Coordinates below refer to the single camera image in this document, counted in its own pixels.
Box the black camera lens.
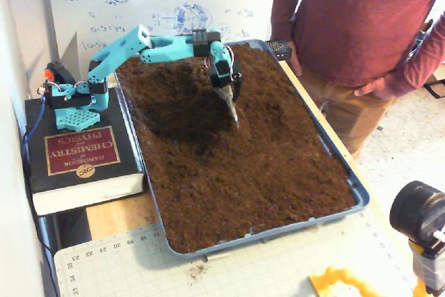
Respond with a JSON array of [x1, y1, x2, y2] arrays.
[[389, 180, 445, 246]]

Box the black chemistry physics handbook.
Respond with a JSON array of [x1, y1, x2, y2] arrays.
[[24, 86, 145, 216]]

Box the black cable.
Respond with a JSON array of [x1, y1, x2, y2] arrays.
[[22, 157, 62, 297]]

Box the whiteboard with blue drawings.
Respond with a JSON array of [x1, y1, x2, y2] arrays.
[[43, 0, 281, 72]]

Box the grey yellow camera mount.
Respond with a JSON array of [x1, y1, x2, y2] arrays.
[[408, 236, 445, 297]]

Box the person's right forearm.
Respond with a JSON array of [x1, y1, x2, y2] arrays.
[[270, 0, 302, 46]]

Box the blue cable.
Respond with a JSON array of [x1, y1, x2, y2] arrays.
[[20, 95, 48, 172]]

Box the person's left forearm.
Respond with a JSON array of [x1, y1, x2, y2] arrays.
[[384, 15, 445, 98]]

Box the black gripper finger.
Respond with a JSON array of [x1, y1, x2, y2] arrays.
[[232, 72, 243, 102]]

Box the person's right hand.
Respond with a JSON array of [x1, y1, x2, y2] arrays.
[[284, 38, 303, 76]]

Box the yellow plastic part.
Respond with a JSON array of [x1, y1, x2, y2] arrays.
[[309, 265, 387, 297]]

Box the black perforated box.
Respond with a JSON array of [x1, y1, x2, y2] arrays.
[[265, 39, 293, 61]]

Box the person's left hand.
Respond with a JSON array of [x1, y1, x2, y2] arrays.
[[353, 76, 397, 100]]

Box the brown soil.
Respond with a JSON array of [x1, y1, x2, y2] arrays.
[[115, 42, 357, 255]]

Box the silver taped gripper finger blade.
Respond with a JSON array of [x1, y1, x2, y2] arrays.
[[213, 84, 240, 130]]

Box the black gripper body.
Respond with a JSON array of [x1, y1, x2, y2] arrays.
[[208, 60, 243, 91]]

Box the blue plastic tray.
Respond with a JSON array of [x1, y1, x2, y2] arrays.
[[113, 38, 371, 260]]

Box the grey cutting mat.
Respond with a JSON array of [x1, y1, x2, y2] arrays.
[[54, 206, 418, 297]]

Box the person in red shirt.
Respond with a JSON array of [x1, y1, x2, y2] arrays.
[[270, 0, 445, 159]]

